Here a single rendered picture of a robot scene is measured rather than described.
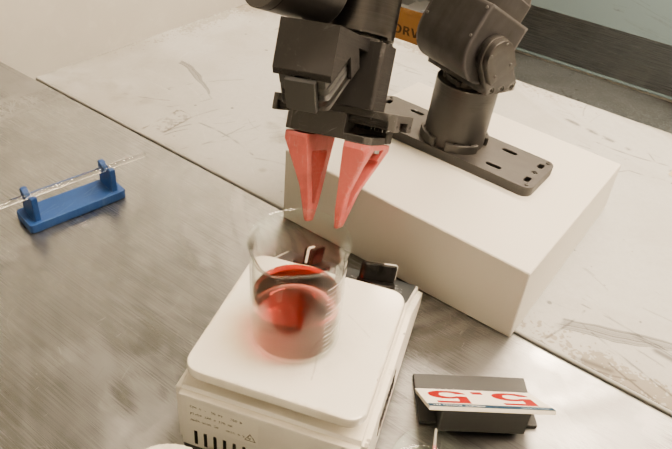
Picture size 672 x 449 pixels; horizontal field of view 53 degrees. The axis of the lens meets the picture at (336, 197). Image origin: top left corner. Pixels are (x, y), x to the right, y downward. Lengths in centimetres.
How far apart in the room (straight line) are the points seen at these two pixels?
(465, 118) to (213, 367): 35
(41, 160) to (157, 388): 35
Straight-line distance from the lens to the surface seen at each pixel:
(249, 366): 44
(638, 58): 341
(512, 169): 68
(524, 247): 59
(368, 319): 48
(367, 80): 51
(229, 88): 94
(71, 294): 64
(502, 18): 63
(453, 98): 66
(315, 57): 45
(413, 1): 285
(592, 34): 344
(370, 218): 62
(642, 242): 78
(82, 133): 86
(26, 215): 72
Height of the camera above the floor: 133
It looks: 36 degrees down
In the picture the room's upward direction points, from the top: 5 degrees clockwise
